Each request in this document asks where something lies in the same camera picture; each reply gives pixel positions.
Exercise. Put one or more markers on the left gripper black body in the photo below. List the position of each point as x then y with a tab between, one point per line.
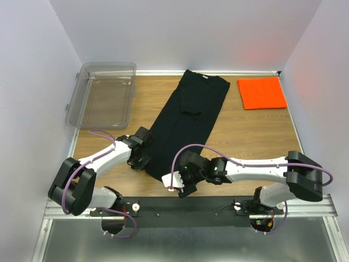
142	161

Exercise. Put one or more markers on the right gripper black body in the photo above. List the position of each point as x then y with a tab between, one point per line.
189	179

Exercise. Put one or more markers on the black t-shirt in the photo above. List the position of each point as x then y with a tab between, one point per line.
188	117

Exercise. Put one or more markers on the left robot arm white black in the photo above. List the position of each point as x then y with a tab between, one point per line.
74	185

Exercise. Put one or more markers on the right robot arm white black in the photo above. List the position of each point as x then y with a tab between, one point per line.
293	176

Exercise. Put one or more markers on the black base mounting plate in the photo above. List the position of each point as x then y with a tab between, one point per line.
190	212

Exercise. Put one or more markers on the clear plastic bin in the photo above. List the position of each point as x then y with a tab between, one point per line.
102	96

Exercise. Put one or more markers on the folded orange t-shirt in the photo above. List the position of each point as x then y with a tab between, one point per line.
262	93

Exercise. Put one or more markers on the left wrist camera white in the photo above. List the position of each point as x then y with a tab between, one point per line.
173	182

